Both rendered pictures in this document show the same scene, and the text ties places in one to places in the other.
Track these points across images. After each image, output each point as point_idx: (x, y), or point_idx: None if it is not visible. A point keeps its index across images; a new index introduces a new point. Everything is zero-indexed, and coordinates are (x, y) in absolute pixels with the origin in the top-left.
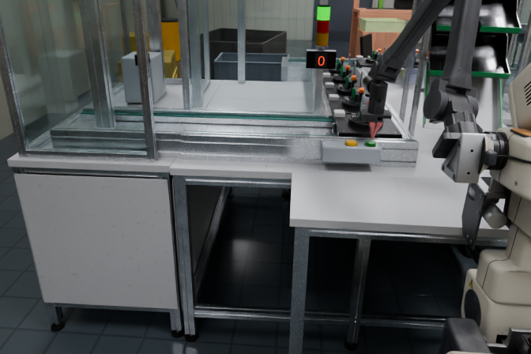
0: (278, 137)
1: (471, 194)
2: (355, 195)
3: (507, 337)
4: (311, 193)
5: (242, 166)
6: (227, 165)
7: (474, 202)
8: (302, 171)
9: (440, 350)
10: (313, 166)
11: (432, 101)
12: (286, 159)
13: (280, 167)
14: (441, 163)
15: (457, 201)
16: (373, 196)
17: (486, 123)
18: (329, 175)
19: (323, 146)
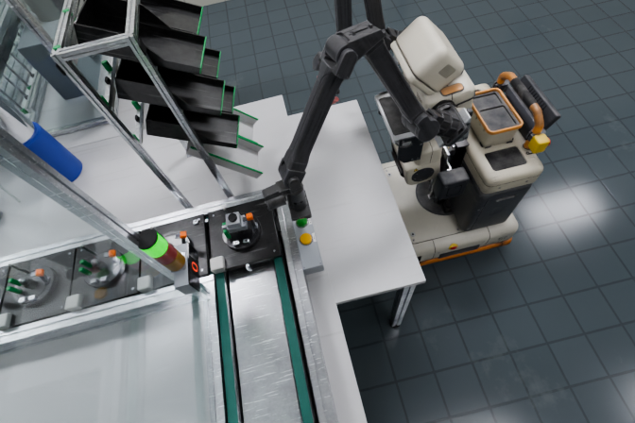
0: (311, 319)
1: (408, 144)
2: (362, 236)
3: (447, 159)
4: (373, 273)
5: (339, 363)
6: (343, 384)
7: (413, 144)
8: (329, 293)
9: (443, 195)
10: (313, 284)
11: (428, 129)
12: (314, 313)
13: (327, 318)
14: (272, 177)
15: (342, 167)
16: (358, 223)
17: (246, 128)
18: (328, 264)
19: (320, 264)
